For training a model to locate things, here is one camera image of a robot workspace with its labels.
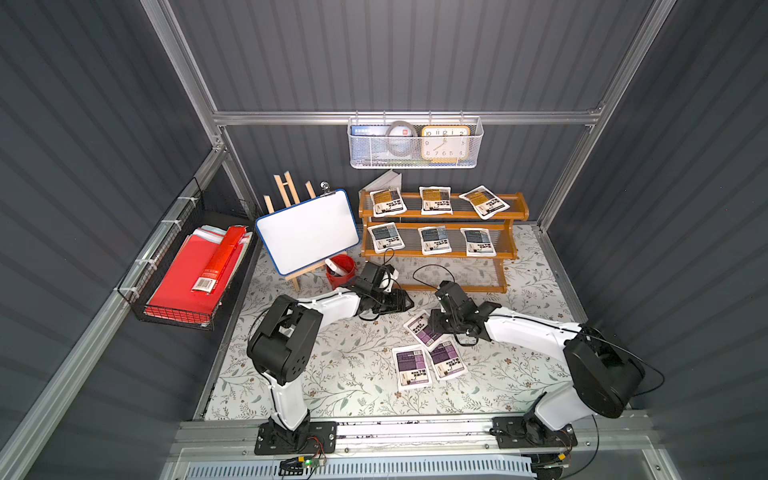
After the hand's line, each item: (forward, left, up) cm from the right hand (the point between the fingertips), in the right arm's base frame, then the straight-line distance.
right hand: (431, 323), depth 88 cm
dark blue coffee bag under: (+25, +14, +12) cm, 30 cm away
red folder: (-1, +58, +25) cm, 63 cm away
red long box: (-2, +55, +25) cm, 60 cm away
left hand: (+5, +6, +1) cm, 8 cm away
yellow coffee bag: (+27, -1, +25) cm, 37 cm away
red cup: (+19, +27, +5) cm, 33 cm away
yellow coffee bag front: (+25, -15, +26) cm, 39 cm away
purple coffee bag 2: (-12, +6, -4) cm, 14 cm away
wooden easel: (+31, +42, +28) cm, 59 cm away
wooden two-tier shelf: (+30, -25, +10) cm, 40 cm away
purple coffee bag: (-9, -4, -4) cm, 11 cm away
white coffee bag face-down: (+22, -15, +11) cm, 30 cm away
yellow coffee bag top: (+25, +13, +26) cm, 38 cm away
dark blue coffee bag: (+23, -1, +12) cm, 26 cm away
